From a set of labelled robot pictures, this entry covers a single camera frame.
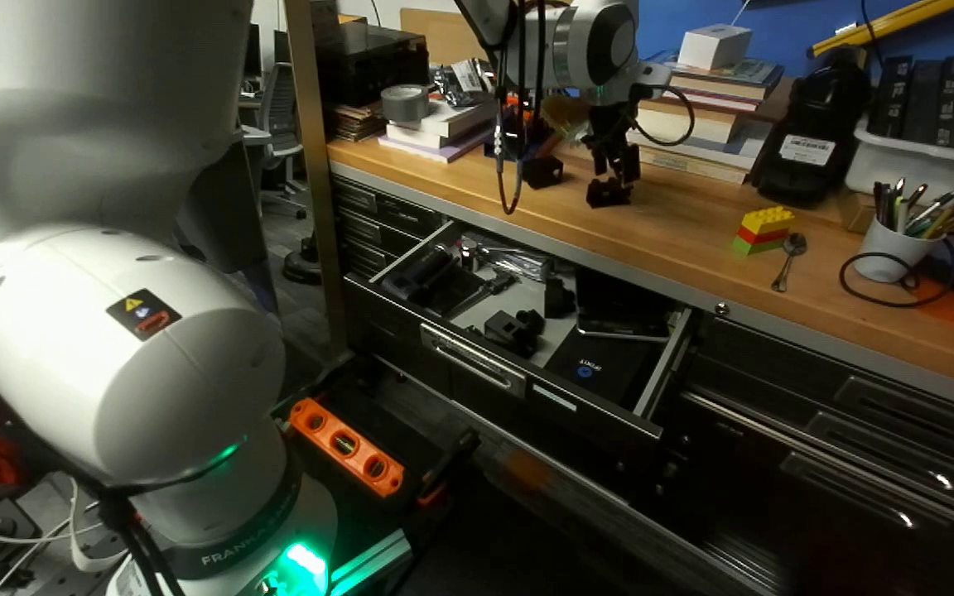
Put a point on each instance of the lilac flat board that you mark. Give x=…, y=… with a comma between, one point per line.
x=432, y=151

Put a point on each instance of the crinkled foil packets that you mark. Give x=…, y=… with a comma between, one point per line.
x=462, y=82

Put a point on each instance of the yellow spirit level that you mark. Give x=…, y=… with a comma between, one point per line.
x=887, y=25

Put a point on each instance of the black rectangular case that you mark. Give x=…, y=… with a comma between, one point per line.
x=432, y=276

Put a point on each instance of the black metal drawer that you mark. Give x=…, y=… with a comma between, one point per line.
x=478, y=369

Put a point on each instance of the metal spoon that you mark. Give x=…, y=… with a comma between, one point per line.
x=788, y=256

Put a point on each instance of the thick white book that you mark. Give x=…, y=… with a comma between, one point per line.
x=711, y=117

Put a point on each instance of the orange spirit level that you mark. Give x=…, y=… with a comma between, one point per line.
x=345, y=444

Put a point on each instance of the office chair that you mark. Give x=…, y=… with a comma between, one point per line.
x=282, y=142

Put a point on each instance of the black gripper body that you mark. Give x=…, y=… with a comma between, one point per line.
x=613, y=128

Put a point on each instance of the dark blue flat box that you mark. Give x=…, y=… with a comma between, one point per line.
x=612, y=369

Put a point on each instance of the small white box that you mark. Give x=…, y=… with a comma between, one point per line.
x=712, y=47

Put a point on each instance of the beige upright post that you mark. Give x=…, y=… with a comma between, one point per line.
x=313, y=167

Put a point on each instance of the black printer box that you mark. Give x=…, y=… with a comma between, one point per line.
x=373, y=59

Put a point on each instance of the small black block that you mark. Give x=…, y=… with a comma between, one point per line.
x=498, y=327

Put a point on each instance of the dark cover book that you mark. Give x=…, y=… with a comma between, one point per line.
x=720, y=75

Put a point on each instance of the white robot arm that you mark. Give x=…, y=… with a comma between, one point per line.
x=114, y=331

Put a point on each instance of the wide pale book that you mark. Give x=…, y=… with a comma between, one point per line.
x=696, y=152

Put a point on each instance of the upright black drawer item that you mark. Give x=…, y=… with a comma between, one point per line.
x=557, y=297

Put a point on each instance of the bundle of pens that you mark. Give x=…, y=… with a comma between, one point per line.
x=918, y=207

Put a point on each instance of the blue wall panel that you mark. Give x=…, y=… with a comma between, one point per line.
x=786, y=28

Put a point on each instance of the silver metal bowl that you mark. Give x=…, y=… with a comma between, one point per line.
x=401, y=104

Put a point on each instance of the colourful toy brick stack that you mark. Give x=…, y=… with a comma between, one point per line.
x=764, y=229

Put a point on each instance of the white book stack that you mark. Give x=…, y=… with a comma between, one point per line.
x=449, y=121

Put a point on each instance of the white plastic bin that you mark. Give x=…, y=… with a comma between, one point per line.
x=918, y=167

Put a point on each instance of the black ribbed case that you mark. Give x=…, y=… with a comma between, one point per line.
x=942, y=99
x=889, y=95

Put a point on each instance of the white pen cup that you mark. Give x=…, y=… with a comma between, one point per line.
x=892, y=249

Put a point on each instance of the black drawer cabinet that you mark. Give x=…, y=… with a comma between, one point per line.
x=829, y=464

